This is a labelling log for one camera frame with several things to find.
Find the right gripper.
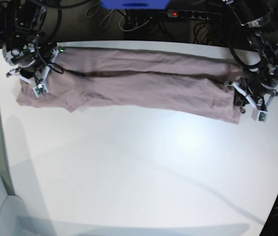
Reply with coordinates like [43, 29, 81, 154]
[2, 43, 56, 68]

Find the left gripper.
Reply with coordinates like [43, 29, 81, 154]
[233, 77, 277, 108]

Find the mauve t-shirt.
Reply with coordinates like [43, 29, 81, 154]
[16, 47, 243, 124]

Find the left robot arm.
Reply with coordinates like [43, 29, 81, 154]
[224, 0, 278, 111]

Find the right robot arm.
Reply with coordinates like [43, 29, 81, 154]
[2, 0, 62, 74]

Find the blue box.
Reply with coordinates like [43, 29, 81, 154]
[101, 0, 169, 10]

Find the black power strip red switch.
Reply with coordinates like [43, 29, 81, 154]
[167, 9, 222, 22]

